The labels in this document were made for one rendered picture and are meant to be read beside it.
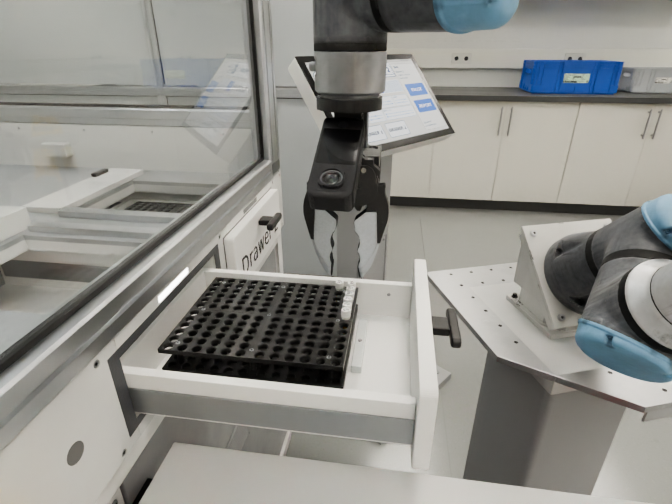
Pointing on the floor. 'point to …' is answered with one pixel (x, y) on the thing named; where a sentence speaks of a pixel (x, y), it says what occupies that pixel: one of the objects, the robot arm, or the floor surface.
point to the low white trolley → (322, 483)
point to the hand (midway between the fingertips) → (345, 268)
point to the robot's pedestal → (538, 414)
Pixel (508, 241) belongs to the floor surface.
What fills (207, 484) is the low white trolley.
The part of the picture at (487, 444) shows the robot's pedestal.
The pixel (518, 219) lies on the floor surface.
